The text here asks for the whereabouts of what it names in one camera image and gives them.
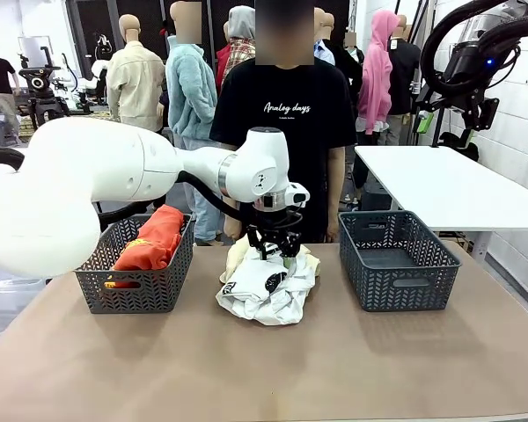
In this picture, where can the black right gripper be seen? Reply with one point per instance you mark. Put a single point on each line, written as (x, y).
(466, 66)

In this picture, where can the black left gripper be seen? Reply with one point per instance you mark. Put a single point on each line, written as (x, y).
(273, 230)

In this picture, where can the cream yellow garment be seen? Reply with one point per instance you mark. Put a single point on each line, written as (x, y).
(235, 259)

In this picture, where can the white t-shirt with black print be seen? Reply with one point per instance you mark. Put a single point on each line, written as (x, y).
(264, 299)

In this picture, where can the orange t-shirt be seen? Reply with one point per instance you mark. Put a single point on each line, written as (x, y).
(154, 242)

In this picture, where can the person left forearm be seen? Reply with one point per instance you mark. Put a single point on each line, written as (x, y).
(335, 189)

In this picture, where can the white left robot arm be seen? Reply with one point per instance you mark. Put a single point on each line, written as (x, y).
(92, 176)

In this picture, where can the person right hand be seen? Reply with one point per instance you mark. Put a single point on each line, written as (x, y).
(233, 228)

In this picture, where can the person left hand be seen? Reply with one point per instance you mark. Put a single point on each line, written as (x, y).
(333, 230)

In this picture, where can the thin black light stand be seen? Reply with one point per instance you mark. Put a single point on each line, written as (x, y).
(437, 132)

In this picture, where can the black bag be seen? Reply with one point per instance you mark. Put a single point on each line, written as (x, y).
(455, 149)

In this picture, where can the mannequin in black shirt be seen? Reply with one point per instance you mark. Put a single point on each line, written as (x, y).
(405, 74)

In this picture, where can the mannequin in pink hoodie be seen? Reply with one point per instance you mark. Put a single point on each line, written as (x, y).
(378, 79)

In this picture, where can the black metal stand pole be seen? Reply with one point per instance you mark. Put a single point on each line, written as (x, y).
(422, 26)

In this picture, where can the background person in black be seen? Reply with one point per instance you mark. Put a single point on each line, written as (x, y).
(349, 70)

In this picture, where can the grey plastic lattice basket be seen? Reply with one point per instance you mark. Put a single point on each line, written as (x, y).
(405, 290)
(132, 294)

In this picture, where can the mannequin in blue shirt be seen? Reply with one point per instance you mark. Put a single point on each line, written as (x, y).
(323, 48)

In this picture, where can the person in black t-shirt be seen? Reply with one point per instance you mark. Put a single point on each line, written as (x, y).
(286, 88)

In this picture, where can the mannequin in teal fleece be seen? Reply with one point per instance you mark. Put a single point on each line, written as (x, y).
(189, 88)

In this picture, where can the mannequin in grey hood plaid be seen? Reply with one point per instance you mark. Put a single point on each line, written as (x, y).
(239, 39)

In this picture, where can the mannequin in beige jacket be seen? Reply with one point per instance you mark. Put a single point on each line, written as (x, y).
(134, 79)

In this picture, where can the clear plastic storage box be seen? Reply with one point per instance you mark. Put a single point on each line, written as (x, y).
(9, 303)

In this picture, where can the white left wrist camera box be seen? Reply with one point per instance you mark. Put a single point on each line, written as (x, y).
(298, 195)

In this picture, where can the black camera tripod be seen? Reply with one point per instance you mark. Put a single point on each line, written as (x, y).
(39, 83)

